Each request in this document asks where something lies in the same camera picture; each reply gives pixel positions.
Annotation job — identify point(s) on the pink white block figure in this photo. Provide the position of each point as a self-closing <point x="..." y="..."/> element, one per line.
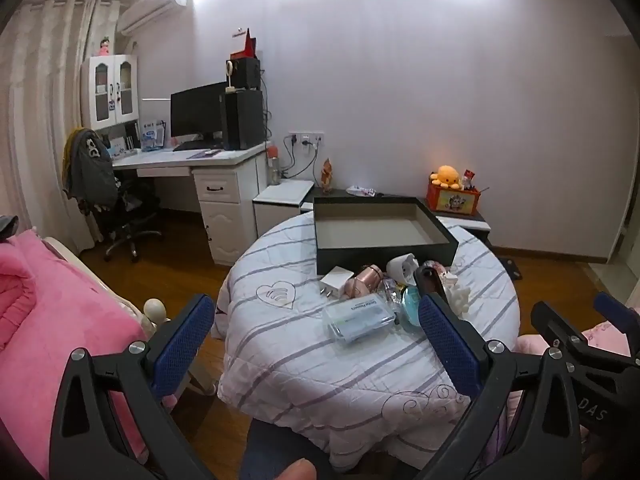
<point x="457" y="300"/>

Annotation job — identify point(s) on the grey printed jacket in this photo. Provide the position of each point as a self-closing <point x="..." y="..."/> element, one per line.
<point x="92" y="170"/>

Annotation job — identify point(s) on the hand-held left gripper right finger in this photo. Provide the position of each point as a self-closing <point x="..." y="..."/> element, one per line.
<point x="447" y="345"/>

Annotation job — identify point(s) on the small pink doll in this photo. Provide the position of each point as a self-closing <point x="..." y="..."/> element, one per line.
<point x="104" y="47"/>

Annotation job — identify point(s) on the white wall outlet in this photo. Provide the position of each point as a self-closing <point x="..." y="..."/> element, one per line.
<point x="305" y="137"/>

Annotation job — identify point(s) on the pink blanket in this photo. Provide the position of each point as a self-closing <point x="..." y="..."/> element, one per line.
<point x="60" y="310"/>

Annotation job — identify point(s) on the white desk with drawers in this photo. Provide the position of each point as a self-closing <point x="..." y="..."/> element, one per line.
<point x="225" y="210"/>

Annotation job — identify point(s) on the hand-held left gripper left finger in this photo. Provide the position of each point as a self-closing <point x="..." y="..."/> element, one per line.
<point x="182" y="345"/>

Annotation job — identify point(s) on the rose gold metal cup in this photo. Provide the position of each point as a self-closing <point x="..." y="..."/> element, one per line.
<point x="365" y="284"/>

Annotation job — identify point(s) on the white round plug-in device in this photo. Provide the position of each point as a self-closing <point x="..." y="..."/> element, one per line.
<point x="402" y="266"/>

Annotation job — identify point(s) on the clear plastic box blue label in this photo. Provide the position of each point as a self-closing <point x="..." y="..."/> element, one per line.
<point x="357" y="317"/>

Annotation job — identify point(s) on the white glass-door cabinet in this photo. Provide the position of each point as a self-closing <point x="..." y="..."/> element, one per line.
<point x="85" y="90"/>

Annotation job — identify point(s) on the white power adapter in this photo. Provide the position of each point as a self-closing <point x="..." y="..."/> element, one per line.
<point x="337" y="280"/>

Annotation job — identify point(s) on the purple mouse pad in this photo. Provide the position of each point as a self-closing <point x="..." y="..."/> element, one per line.
<point x="205" y="153"/>

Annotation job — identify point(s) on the red paper box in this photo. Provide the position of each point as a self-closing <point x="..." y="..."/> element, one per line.
<point x="248" y="47"/>

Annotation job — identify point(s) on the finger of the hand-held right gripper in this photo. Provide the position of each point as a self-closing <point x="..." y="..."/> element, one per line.
<point x="550" y="327"/>
<point x="607" y="310"/>

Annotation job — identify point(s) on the bottle with red cap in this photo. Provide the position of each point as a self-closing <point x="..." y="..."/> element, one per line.
<point x="273" y="165"/>

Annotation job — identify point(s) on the black keyboard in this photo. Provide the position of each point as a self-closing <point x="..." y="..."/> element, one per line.
<point x="192" y="145"/>

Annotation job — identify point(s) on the white bed frame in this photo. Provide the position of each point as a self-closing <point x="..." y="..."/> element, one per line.
<point x="155" y="310"/>

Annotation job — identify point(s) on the black computer monitor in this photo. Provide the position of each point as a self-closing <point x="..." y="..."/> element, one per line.
<point x="197" y="110"/>

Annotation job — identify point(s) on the dark green cardboard box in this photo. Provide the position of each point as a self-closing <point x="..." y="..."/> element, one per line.
<point x="380" y="257"/>

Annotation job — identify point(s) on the person's dark trousers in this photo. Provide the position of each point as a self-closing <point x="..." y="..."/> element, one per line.
<point x="270" y="440"/>

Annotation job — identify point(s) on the blue and white carton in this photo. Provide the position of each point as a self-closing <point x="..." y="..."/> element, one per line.
<point x="152" y="135"/>

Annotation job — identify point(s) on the white air conditioner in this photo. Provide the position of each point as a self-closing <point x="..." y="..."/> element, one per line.
<point x="150" y="10"/>

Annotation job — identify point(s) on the clear case with teal label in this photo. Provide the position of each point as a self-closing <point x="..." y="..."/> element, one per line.
<point x="411" y="305"/>

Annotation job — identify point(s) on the small red card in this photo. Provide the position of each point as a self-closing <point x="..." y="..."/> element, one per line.
<point x="467" y="180"/>

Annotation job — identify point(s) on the white round desk lamp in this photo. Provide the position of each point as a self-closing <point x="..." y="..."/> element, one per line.
<point x="229" y="67"/>

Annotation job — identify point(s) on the beige curtain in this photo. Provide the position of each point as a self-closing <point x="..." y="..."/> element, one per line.
<point x="40" y="110"/>

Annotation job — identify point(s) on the orange octopus plush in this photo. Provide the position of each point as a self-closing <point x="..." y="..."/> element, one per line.
<point x="446" y="175"/>

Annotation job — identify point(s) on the red printed storage box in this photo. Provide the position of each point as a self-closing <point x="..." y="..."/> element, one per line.
<point x="452" y="202"/>

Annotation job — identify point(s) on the white low cabinet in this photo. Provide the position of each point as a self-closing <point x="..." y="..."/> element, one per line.
<point x="280" y="210"/>

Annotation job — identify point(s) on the orange figurine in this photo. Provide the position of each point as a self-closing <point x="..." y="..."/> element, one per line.
<point x="327" y="175"/>

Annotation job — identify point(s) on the black floor scale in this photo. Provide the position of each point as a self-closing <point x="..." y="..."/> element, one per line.
<point x="512" y="269"/>

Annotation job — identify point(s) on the round table with striped cloth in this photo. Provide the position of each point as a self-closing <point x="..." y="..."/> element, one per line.
<point x="300" y="360"/>

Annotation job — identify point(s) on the person's left hand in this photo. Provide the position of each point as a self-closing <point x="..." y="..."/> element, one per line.
<point x="297" y="471"/>

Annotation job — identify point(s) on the clear small plastic box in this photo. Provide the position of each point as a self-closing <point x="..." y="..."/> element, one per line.
<point x="390" y="292"/>

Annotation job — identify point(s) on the yellow garment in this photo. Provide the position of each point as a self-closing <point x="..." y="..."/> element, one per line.
<point x="67" y="155"/>

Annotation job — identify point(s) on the small black speaker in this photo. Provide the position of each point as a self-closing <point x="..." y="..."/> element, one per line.
<point x="247" y="74"/>

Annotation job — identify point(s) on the white patterned cloth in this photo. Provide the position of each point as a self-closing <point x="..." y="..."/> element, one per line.
<point x="362" y="190"/>

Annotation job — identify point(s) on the white and blue card box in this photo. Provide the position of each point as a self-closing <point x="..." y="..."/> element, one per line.
<point x="117" y="145"/>

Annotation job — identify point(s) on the black office chair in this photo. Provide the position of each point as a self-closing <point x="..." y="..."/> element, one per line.
<point x="127" y="210"/>

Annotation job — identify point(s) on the black computer tower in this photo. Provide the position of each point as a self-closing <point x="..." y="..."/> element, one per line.
<point x="245" y="120"/>

